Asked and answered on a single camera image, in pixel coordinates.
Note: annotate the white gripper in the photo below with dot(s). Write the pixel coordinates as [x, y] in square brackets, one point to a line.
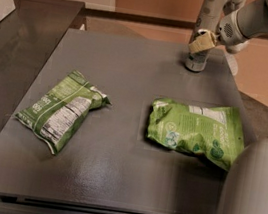
[229, 32]

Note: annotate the green 7up soda can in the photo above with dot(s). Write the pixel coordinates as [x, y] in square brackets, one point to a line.
[196, 62]

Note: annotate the green snack bag right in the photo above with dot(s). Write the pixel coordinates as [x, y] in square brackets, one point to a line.
[215, 133]

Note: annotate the green jalapeno chip bag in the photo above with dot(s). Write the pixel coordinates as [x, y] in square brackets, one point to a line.
[60, 112]

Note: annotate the dark side counter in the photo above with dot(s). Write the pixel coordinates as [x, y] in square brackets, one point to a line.
[28, 36]

